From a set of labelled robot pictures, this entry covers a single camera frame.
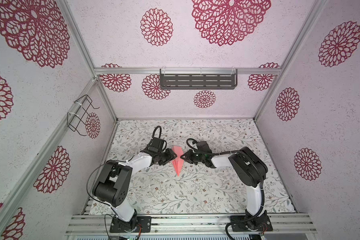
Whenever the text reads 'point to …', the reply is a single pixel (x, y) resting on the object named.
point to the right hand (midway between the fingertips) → (180, 155)
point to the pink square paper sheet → (178, 162)
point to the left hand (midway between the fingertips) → (174, 159)
